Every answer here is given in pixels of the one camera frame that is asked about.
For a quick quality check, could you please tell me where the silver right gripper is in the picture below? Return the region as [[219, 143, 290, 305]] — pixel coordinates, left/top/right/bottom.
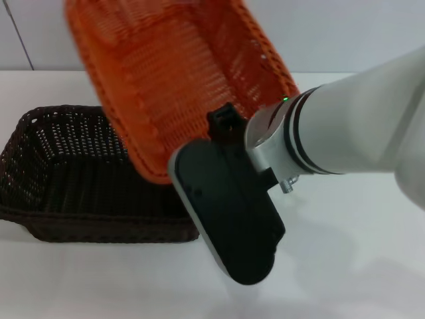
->
[[207, 99, 302, 175]]

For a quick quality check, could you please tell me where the orange woven basket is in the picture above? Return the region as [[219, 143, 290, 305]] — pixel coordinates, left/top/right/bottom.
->
[[64, 0, 301, 185]]

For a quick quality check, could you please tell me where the dark brown woven basket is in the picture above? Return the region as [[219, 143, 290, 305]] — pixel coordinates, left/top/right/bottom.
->
[[0, 104, 201, 245]]

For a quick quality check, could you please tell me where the small silver metal connector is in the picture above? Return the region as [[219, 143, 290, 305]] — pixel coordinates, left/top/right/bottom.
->
[[280, 175, 299, 194]]

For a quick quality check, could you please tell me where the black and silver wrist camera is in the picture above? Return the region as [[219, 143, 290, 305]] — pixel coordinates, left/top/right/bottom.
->
[[167, 138, 287, 286]]

